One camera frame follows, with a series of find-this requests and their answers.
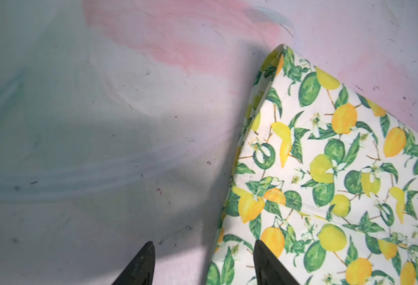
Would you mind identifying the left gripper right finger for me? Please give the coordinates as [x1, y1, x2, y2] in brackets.
[253, 240, 299, 285]

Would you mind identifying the yellow lemon print skirt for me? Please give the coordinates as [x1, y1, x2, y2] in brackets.
[205, 45, 418, 285]

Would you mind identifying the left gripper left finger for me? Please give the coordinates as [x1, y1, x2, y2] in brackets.
[112, 241, 156, 285]

